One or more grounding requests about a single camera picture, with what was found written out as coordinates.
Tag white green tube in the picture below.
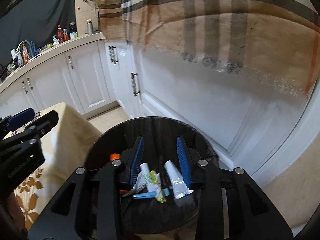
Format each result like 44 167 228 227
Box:
133 163 156 192

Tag orange plastic bag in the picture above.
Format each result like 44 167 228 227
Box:
110 153 120 161

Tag white toothpaste tube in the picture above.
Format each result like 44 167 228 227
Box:
164 160 194 199

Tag teal white tube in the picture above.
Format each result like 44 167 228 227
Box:
132 189 170 199

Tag yellow snack wrapper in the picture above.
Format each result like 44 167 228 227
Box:
149 170 167 204

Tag black trash bin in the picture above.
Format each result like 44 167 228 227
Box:
85 115 220 235

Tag white kitchen cabinets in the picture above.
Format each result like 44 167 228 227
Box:
1 34 319 184

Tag floral beige tablecloth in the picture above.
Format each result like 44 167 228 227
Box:
4 102 101 231

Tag white blue detergent bottle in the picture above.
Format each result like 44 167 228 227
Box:
17 51 24 67

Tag orange dish soap bottle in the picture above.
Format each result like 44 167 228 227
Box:
21 43 29 64

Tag chrome sink faucet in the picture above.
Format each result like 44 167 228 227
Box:
16 40 35 59

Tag small white spray bottle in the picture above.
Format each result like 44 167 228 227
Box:
53 35 60 46

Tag dark red sauce bottle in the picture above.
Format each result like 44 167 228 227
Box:
57 25 65 43

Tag dark lidded jar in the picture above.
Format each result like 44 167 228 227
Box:
69 22 78 40

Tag steel thermos bottle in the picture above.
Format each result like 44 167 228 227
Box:
87 19 94 35

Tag black window curtain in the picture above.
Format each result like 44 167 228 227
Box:
1 0 75 66

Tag plaid beige blanket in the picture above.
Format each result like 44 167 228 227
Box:
99 0 319 94

